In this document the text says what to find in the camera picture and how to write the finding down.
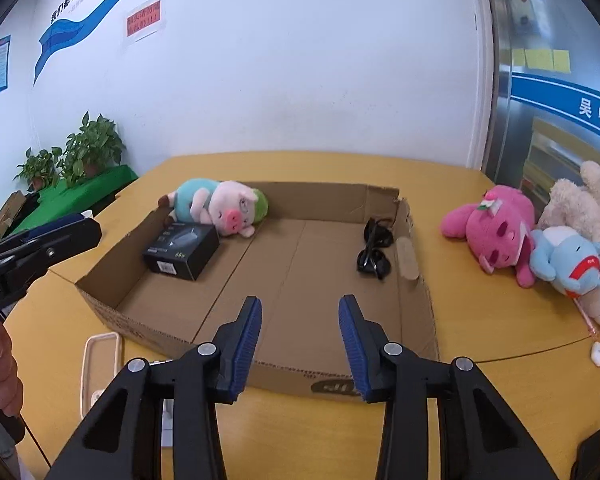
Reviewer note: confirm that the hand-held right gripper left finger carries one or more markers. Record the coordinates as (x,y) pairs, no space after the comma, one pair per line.
(247,345)

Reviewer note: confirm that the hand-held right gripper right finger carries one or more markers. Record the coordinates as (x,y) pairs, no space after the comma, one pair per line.
(352,350)

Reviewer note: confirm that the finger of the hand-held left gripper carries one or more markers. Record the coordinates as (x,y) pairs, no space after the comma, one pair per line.
(55,225)
(75,237)

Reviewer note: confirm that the black sunglasses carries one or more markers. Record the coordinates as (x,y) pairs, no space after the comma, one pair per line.
(375,260)

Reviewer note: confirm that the black product box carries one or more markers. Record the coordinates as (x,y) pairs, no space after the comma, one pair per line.
(180,250)

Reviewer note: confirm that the wooden desktop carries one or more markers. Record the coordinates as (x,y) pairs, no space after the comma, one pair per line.
(505,360)

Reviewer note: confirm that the person's left hand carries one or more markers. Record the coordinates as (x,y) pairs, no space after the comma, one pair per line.
(2,380)

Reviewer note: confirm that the green cloth covered table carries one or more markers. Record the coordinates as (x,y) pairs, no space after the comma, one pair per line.
(80,195)

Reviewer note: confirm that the small brown cardboard box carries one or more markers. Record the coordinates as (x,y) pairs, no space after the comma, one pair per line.
(7,210)

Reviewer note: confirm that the small potted green plant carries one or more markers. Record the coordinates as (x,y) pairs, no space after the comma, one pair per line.
(37,167)

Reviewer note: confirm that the large potted green plant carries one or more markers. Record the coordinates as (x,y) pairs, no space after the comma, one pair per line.
(92,145)

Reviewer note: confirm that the beige phone case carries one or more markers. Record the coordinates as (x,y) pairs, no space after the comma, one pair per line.
(84,380)

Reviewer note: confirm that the pig plush toy teal shirt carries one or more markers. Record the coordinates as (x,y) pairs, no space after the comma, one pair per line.
(225,205)

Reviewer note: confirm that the pink plush toy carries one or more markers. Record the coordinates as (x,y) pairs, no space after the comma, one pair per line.
(500,225)

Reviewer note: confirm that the blue elephant plush toy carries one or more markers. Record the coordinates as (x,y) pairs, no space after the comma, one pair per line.
(565,255)

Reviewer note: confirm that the small white earbud case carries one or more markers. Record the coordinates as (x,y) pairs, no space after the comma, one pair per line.
(598,352)

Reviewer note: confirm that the black flat device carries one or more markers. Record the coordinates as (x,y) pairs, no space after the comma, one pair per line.
(587,452)

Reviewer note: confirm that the beige plush toy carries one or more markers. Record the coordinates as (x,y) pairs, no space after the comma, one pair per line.
(575,205)

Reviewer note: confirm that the glass door with blue band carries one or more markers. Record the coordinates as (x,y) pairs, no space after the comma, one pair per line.
(555,105)

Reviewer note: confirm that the yellow sticky note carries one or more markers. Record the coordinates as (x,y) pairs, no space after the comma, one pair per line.
(539,59)
(518,57)
(561,60)

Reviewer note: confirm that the red wall sign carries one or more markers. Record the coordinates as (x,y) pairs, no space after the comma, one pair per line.
(144,20)

